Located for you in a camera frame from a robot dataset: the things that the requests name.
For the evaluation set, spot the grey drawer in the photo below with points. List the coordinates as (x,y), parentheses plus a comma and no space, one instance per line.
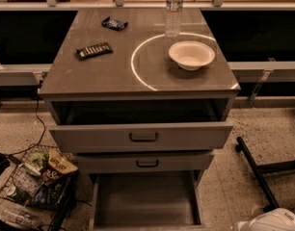
(141,137)
(145,162)
(147,201)

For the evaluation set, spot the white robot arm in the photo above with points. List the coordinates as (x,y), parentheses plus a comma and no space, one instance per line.
(279,219)

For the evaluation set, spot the grey drawer cabinet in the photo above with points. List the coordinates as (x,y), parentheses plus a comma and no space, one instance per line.
(138,82)

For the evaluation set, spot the white paper bowl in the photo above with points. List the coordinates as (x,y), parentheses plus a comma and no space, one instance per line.
(191,55)

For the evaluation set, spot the black chocolate bar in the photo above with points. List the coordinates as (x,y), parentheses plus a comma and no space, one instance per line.
(93,51)

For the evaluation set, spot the dark blue snack packet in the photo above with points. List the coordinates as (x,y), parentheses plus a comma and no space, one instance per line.
(114,24)

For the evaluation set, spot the tan chip bag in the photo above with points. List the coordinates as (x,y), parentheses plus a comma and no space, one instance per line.
(59,163)

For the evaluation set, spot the clear plastic water bottle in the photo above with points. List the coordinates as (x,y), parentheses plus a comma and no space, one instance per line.
(173,18)

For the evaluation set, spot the green snack bag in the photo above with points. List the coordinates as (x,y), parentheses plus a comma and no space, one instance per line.
(38,160)

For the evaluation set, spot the black chair base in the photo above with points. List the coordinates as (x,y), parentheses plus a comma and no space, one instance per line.
(260,170)

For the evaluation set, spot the green can in basket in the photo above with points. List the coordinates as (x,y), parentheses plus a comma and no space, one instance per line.
(17,194)

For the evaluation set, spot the clear bottle on floor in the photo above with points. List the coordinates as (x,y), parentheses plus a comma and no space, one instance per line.
(21,217)

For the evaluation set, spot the black wire basket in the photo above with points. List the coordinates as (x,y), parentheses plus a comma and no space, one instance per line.
(48,190)

